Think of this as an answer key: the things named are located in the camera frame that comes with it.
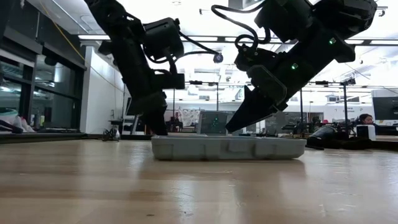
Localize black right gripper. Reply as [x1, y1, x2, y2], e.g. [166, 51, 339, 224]
[224, 45, 318, 133]

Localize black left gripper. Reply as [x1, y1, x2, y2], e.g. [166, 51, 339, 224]
[118, 42, 174, 136]

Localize grey plastic tool case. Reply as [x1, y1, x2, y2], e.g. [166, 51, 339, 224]
[150, 134, 307, 162]

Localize black monitor on stand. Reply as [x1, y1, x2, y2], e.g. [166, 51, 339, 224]
[123, 96, 147, 136]

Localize white banner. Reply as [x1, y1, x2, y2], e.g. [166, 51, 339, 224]
[178, 107, 201, 127]

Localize black safety glasses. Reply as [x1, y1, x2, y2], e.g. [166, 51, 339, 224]
[102, 126, 121, 142]

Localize grey box with green lights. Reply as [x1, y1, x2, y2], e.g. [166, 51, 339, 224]
[197, 110, 233, 136]

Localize person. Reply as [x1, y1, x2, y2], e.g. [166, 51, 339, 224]
[358, 113, 376, 126]

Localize white box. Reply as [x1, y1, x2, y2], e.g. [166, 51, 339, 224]
[355, 124, 377, 141]

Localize white cloth bundle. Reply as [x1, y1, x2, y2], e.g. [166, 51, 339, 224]
[0, 107, 35, 134]

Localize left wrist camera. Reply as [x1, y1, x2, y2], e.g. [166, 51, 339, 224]
[154, 72, 186, 91]

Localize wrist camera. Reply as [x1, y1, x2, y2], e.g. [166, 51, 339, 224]
[154, 72, 186, 91]
[234, 42, 279, 73]

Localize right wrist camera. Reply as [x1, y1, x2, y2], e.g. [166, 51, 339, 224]
[234, 42, 279, 73]

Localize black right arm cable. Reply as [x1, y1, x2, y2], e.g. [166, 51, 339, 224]
[210, 4, 272, 48]

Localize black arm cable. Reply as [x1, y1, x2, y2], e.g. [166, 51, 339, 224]
[210, 4, 272, 48]
[178, 30, 223, 65]

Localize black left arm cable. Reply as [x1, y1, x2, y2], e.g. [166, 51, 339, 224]
[178, 30, 223, 65]

